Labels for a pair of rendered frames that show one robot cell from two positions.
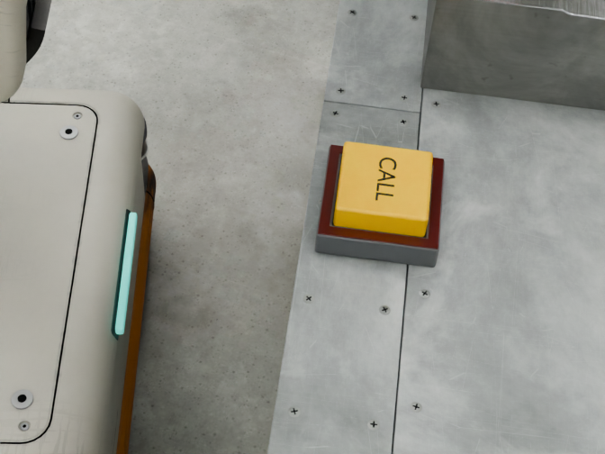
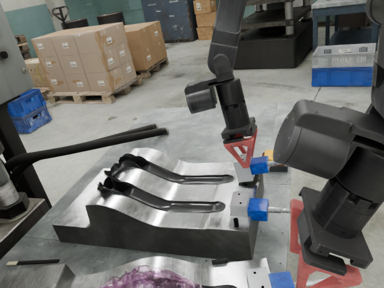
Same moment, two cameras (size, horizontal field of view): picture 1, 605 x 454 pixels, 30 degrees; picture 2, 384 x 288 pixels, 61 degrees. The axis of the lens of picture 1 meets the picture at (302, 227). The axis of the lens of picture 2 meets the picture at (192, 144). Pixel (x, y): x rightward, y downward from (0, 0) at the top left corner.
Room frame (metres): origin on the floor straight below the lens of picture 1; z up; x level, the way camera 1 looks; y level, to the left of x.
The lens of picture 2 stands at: (1.35, -0.02, 1.36)
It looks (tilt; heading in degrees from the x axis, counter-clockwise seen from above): 27 degrees down; 198
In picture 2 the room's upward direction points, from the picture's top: 11 degrees counter-clockwise
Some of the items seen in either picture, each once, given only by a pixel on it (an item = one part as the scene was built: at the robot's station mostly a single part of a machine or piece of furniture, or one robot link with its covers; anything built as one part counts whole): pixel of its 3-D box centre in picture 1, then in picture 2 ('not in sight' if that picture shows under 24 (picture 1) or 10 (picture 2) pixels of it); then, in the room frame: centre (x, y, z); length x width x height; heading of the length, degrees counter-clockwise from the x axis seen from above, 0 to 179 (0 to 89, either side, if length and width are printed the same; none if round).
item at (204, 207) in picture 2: not in sight; (159, 182); (0.73, -0.32, 0.92); 0.35 x 0.16 x 0.09; 86
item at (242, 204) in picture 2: not in sight; (263, 209); (0.80, -0.07, 0.89); 0.13 x 0.05 x 0.05; 87
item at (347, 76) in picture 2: not in sight; (342, 71); (-2.49, 0.63, 0.11); 0.61 x 0.41 x 0.22; 74
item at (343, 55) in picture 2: not in sight; (343, 56); (-2.49, 0.63, 0.28); 0.61 x 0.41 x 0.15; 74
